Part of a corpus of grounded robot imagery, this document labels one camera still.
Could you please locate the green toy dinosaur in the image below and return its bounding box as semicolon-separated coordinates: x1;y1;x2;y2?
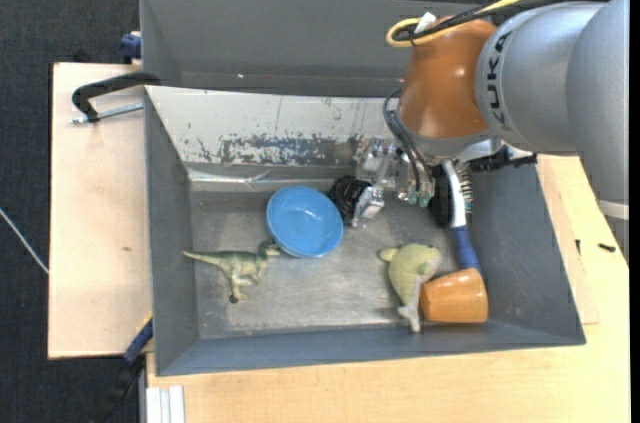
182;239;282;304

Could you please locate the grey metal bin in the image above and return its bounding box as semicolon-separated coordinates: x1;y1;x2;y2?
138;0;587;377

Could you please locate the yellow-green plush whale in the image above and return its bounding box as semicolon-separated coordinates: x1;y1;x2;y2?
377;243;444;334

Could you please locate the blue bowl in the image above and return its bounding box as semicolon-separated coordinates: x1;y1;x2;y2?
265;184;345;259

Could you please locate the black round ribbed object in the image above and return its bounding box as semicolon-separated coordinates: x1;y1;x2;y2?
327;174;374;220

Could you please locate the orange cup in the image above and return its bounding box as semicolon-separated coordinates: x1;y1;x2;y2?
418;267;489;325

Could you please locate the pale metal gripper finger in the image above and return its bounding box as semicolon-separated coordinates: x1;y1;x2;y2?
355;136;396;186
351;184;386;228

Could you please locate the blue and white brush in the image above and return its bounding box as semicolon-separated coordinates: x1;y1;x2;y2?
428;160;484;278

